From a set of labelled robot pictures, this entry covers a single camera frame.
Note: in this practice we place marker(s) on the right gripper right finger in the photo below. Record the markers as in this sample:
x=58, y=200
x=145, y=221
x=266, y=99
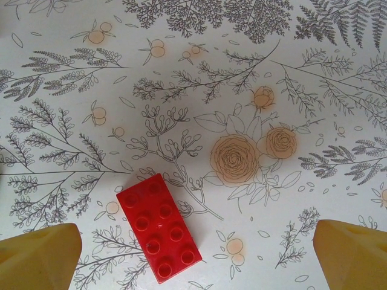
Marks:
x=353, y=259

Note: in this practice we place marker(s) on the white floral tablecloth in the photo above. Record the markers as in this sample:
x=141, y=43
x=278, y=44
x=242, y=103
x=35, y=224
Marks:
x=211, y=90

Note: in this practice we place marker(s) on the red long lego brick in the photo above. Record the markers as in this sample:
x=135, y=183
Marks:
x=160, y=229

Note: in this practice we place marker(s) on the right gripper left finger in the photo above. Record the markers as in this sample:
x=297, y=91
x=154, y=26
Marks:
x=36, y=259

